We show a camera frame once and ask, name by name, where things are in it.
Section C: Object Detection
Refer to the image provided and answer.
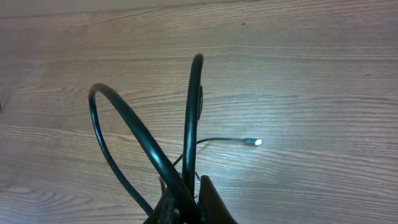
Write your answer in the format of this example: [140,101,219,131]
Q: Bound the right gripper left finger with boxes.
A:
[144,177,181,224]

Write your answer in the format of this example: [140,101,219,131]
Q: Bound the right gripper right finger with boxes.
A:
[198,175,237,224]

